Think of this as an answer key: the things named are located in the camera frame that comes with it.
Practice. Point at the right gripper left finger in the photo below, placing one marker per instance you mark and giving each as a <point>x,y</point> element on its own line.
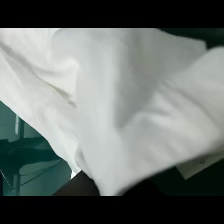
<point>78,186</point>

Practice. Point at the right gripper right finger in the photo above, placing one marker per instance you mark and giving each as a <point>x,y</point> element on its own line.
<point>143,189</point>

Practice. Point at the white T-shirt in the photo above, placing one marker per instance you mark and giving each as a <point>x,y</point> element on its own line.
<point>126,100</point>

